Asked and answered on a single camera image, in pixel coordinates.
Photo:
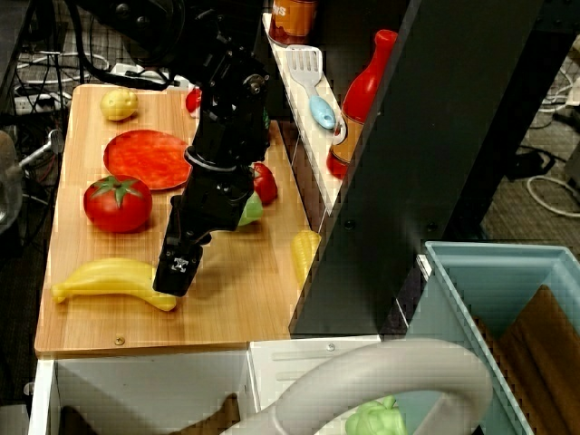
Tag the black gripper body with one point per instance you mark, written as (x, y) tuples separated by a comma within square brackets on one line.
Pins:
[(213, 199)]

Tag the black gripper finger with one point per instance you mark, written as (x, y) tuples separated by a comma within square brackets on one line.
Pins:
[(176, 269)]

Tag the yellow toy banana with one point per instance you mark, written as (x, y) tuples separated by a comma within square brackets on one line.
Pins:
[(104, 277)]

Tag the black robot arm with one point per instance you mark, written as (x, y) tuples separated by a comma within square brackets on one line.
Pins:
[(226, 90)]

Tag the red plate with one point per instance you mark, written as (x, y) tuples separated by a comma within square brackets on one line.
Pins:
[(145, 158)]

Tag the green toy lime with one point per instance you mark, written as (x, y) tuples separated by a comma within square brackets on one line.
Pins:
[(251, 212)]

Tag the red toy strawberry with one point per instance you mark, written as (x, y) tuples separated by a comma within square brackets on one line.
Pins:
[(266, 183)]

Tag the wooden board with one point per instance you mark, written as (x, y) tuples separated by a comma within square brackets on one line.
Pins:
[(235, 299)]

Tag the red toy tomato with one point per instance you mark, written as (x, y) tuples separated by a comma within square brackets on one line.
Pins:
[(115, 208)]

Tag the brass screw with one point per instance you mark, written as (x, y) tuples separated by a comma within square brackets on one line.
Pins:
[(119, 341)]

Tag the red toy pepper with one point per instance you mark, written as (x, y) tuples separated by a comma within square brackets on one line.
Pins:
[(193, 99)]

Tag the yellow toy corn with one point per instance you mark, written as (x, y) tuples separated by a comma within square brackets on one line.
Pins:
[(303, 256)]

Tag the white shelf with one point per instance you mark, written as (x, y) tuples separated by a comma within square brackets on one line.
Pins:
[(312, 154)]

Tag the white toy sink cabinet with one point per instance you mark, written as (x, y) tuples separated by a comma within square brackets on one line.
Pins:
[(149, 385)]

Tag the yellow toy lemon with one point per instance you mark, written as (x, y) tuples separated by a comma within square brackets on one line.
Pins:
[(118, 104)]

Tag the brown toy in sink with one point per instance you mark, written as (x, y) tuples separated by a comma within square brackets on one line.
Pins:
[(208, 417)]

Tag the white power strip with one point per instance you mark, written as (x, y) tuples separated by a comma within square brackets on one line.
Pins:
[(121, 70), (34, 102)]

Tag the silver metal clamp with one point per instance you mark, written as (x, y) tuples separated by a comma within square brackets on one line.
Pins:
[(43, 147)]

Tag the red toy ketchup bottle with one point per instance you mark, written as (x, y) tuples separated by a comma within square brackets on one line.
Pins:
[(362, 95)]

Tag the grey rounded object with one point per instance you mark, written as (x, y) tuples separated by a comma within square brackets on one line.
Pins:
[(8, 186)]

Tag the green toy bell pepper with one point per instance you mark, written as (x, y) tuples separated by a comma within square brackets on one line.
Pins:
[(374, 419)]

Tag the light blue bin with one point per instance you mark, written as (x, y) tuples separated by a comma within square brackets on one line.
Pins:
[(480, 272)]

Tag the black frame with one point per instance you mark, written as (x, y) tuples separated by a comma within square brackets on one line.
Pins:
[(408, 158)]

